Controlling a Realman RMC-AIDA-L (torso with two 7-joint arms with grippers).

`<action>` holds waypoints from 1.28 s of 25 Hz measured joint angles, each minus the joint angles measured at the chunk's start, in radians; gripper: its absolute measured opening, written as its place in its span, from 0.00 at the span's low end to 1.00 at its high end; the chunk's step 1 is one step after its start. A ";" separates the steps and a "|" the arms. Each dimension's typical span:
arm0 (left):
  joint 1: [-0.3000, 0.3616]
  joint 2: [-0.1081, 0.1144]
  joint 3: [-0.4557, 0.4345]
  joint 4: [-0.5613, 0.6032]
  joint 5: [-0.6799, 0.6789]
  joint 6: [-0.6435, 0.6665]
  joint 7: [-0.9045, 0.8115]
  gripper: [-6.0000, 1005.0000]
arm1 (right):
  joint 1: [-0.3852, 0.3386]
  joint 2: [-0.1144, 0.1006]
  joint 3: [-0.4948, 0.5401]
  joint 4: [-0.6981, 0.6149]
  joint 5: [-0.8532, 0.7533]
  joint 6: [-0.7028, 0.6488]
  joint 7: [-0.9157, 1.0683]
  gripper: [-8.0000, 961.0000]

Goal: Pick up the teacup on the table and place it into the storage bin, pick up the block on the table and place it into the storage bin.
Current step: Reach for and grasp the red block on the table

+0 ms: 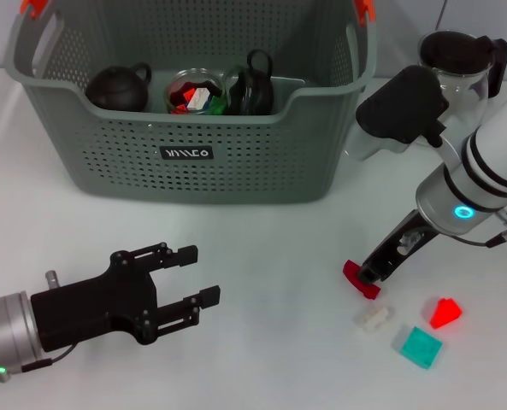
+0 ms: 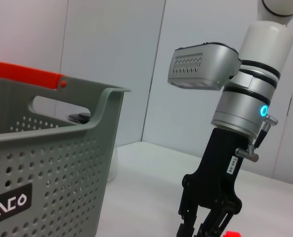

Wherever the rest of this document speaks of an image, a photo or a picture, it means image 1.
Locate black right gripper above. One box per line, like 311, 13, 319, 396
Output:
360, 208, 442, 284

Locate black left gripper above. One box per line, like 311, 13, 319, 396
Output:
29, 242, 222, 353

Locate dark red curved brick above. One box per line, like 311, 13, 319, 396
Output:
342, 259, 382, 300

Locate green two-stud brick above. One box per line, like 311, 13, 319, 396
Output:
205, 96, 229, 115

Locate white two-stud brick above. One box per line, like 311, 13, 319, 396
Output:
188, 87, 214, 111

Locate glass teacup black sleeve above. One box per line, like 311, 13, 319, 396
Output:
166, 69, 229, 116
221, 49, 276, 116

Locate grey perforated plastic storage bin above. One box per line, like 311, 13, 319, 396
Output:
3, 0, 379, 206

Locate white notched brick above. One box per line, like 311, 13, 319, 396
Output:
354, 303, 396, 334

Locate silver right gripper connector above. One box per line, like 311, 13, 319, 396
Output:
399, 231, 424, 257

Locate orange-red slope brick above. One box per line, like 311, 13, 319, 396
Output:
429, 297, 463, 330

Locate teal square brick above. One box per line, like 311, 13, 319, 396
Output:
392, 324, 445, 371

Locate black clay teapot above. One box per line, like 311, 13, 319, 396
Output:
85, 61, 154, 113

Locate glass pitcher black lid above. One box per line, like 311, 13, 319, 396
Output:
417, 29, 507, 133

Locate dark right gripper cable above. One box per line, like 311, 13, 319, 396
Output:
448, 233, 507, 249

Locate dark gripper cable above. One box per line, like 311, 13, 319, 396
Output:
448, 233, 507, 249
21, 343, 77, 373

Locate dark left gripper cable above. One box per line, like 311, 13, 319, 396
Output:
21, 343, 77, 373

